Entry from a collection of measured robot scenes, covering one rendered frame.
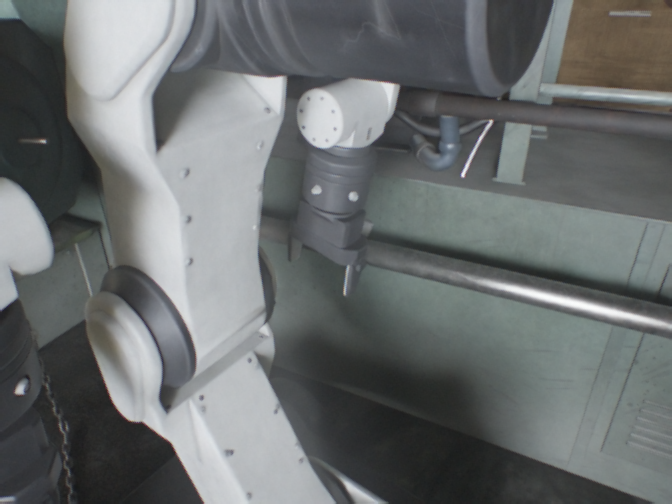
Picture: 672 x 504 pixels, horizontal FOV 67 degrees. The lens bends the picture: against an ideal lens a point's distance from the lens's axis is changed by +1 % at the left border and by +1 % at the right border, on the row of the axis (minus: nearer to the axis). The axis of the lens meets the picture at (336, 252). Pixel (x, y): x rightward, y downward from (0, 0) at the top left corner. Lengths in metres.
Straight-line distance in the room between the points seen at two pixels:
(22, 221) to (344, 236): 0.41
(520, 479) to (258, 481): 0.70
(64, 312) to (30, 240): 1.33
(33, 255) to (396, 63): 0.25
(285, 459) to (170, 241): 0.34
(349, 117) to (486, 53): 0.33
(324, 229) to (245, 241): 0.18
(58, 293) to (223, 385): 1.08
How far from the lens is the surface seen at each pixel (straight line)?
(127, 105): 0.39
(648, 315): 0.90
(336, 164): 0.61
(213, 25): 0.33
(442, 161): 0.97
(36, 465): 0.48
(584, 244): 0.95
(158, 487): 0.97
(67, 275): 1.66
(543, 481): 1.24
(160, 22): 0.33
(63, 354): 1.63
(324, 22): 0.29
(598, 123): 0.87
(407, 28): 0.26
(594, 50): 3.70
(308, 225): 0.70
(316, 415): 1.05
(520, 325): 1.05
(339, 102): 0.57
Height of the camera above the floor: 0.95
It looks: 30 degrees down
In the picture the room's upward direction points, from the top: straight up
